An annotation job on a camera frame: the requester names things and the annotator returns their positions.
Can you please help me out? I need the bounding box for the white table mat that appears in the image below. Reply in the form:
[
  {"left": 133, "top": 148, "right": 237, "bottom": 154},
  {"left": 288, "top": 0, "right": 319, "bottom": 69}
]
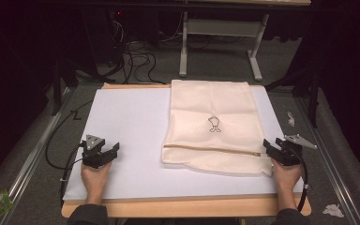
[{"left": 62, "top": 85, "right": 309, "bottom": 202}]

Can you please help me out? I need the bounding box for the cream mesh laundry bag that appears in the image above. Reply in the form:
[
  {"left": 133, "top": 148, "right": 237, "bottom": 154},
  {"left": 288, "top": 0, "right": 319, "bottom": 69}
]
[{"left": 160, "top": 79, "right": 275, "bottom": 178}]

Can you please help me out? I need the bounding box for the small white paper scrap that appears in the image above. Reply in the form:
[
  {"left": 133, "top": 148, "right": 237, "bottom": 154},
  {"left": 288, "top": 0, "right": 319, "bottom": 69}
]
[{"left": 286, "top": 111, "right": 296, "bottom": 128}]

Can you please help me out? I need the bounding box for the black floor cable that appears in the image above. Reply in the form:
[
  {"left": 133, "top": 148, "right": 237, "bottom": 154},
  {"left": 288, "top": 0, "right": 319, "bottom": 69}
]
[{"left": 44, "top": 99, "right": 94, "bottom": 172}]

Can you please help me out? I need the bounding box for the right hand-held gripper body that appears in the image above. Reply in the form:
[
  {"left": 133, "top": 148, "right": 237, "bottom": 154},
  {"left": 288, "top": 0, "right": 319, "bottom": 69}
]
[{"left": 275, "top": 133, "right": 319, "bottom": 167}]

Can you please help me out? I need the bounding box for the person's right hand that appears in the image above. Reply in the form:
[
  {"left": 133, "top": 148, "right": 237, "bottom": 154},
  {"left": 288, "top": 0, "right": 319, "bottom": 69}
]
[{"left": 270, "top": 157, "right": 302, "bottom": 196}]

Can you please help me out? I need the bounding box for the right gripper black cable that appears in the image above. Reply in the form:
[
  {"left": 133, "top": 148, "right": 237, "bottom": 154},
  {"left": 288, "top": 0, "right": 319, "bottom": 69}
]
[{"left": 290, "top": 145, "right": 311, "bottom": 214}]

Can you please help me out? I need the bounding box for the tangle of black cables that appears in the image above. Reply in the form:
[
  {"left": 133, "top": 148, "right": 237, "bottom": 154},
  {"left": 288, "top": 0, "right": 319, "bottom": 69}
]
[{"left": 106, "top": 17, "right": 167, "bottom": 86}]

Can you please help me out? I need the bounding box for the crumpled white tissue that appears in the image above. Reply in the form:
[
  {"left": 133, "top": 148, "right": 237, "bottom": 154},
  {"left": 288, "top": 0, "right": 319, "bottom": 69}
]
[{"left": 322, "top": 203, "right": 346, "bottom": 219}]

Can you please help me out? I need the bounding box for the metal floor rail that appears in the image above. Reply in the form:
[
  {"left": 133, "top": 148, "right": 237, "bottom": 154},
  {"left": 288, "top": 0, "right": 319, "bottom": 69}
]
[
  {"left": 294, "top": 96, "right": 360, "bottom": 225},
  {"left": 0, "top": 86, "right": 73, "bottom": 225}
]

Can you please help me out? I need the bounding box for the wooden table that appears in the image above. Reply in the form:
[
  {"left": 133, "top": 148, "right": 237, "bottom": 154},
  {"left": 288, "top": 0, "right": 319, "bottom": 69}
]
[{"left": 60, "top": 82, "right": 313, "bottom": 219}]

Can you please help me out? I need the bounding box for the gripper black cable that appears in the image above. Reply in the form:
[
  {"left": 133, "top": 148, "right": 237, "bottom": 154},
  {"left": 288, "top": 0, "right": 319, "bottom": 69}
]
[
  {"left": 290, "top": 145, "right": 311, "bottom": 214},
  {"left": 58, "top": 142, "right": 86, "bottom": 208}
]

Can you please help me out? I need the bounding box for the white frame desk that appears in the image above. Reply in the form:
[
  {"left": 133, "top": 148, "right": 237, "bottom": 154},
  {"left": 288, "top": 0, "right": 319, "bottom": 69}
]
[{"left": 178, "top": 0, "right": 312, "bottom": 83}]

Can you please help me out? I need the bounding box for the black stand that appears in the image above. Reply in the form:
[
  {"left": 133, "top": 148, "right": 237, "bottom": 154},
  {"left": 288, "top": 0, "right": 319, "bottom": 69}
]
[
  {"left": 264, "top": 67, "right": 323, "bottom": 129},
  {"left": 50, "top": 54, "right": 78, "bottom": 117}
]

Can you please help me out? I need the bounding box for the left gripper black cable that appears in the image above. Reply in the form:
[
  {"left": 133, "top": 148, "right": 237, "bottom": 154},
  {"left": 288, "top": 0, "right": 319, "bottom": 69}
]
[{"left": 58, "top": 142, "right": 86, "bottom": 208}]

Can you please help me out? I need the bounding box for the person's left hand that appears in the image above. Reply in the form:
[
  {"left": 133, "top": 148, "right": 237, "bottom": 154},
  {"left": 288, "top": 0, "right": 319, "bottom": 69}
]
[{"left": 80, "top": 160, "right": 113, "bottom": 196}]

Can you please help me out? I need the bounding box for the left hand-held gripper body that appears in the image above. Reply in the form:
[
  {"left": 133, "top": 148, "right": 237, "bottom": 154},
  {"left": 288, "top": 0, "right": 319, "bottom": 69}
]
[{"left": 81, "top": 134, "right": 113, "bottom": 170}]

